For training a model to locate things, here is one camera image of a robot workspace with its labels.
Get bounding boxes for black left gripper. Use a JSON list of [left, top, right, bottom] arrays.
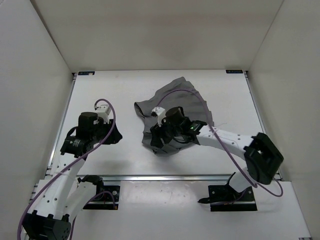
[[93, 115, 124, 142]]

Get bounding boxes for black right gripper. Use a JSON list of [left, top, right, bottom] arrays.
[[150, 116, 182, 148]]

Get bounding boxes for grey pleated skirt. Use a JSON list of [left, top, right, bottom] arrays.
[[134, 76, 215, 156]]

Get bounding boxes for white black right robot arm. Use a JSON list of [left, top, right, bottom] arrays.
[[150, 106, 284, 205]]

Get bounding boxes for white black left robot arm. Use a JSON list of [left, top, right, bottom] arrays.
[[17, 105, 123, 240]]

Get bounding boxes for blue label sticker left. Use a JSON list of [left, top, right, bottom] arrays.
[[77, 71, 95, 76]]

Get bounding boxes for blue label sticker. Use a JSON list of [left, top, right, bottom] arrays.
[[77, 71, 95, 76], [225, 69, 244, 74]]

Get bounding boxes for blue label sticker right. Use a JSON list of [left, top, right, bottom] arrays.
[[225, 69, 244, 74]]

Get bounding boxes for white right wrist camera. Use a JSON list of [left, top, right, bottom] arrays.
[[151, 106, 166, 127]]

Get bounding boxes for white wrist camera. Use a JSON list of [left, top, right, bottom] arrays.
[[94, 104, 111, 123], [151, 106, 166, 127]]

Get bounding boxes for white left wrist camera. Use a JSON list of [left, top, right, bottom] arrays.
[[94, 104, 111, 123]]

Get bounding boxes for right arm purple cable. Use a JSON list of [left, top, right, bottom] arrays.
[[156, 88, 284, 197]]

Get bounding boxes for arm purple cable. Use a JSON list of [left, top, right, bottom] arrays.
[[16, 99, 117, 240], [156, 88, 284, 197]]

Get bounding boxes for aluminium table edge rail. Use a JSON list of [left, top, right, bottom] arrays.
[[101, 174, 230, 182]]

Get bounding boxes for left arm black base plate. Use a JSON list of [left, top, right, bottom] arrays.
[[83, 181, 121, 211]]

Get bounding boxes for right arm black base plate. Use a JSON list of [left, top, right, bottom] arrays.
[[208, 185, 258, 212]]

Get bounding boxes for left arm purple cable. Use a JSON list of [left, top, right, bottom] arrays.
[[16, 99, 117, 240]]

